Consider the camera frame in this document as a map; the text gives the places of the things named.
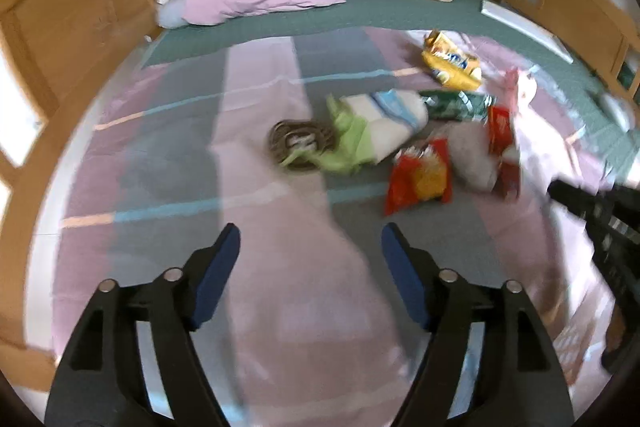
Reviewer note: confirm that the lime green plastic bag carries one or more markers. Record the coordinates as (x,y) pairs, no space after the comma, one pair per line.
(350,147)

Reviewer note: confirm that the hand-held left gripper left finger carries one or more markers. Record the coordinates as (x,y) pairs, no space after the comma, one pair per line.
(212,277)

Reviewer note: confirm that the green patterned bed mat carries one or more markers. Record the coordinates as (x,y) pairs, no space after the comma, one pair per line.
(380,12)

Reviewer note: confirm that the white blue striped packet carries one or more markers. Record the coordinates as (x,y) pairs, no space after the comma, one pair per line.
(390,119)

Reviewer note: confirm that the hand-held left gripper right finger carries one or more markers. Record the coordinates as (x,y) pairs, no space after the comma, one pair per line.
(405,277)

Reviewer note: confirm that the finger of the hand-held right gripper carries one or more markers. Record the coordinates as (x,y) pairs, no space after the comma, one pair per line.
(570,199)

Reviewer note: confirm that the white handheld mite vacuum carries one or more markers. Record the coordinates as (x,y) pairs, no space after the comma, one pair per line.
(617,109)

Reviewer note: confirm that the round dark patterned packet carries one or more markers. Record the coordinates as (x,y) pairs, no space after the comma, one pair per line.
(286,142)

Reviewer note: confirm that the red yellow snack packet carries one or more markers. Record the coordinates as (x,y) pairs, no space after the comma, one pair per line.
(420,179)

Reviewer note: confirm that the light blue pillow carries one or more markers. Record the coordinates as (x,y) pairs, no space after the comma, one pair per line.
(172,14)

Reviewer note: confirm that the wooden bunk bed frame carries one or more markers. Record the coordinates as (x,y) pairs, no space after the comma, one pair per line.
(75,7)

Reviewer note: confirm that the grey bag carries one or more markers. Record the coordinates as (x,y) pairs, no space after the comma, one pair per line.
(470,157)

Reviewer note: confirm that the green snack packet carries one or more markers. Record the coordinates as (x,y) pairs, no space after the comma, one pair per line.
(455,105)

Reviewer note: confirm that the striped pink grey bedsheet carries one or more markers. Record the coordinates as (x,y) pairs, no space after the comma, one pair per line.
(165,187)

